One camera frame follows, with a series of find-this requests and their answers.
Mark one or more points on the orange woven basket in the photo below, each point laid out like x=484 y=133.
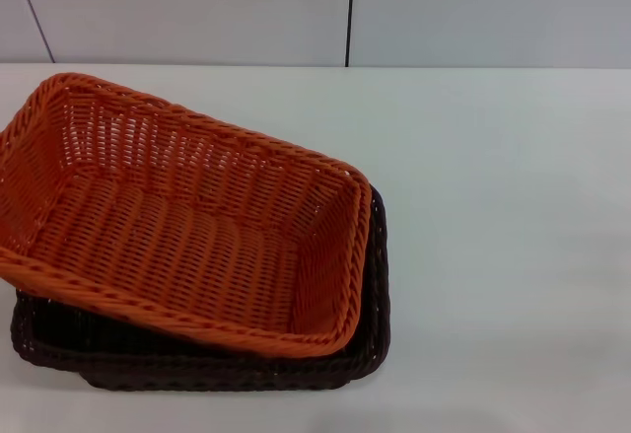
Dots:
x=172 y=236

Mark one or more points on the dark brown woven basket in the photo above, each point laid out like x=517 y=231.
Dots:
x=197 y=374

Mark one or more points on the black wall seam strip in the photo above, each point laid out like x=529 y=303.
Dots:
x=351 y=14

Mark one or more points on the gray wall seam strip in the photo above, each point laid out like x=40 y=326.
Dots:
x=32 y=11

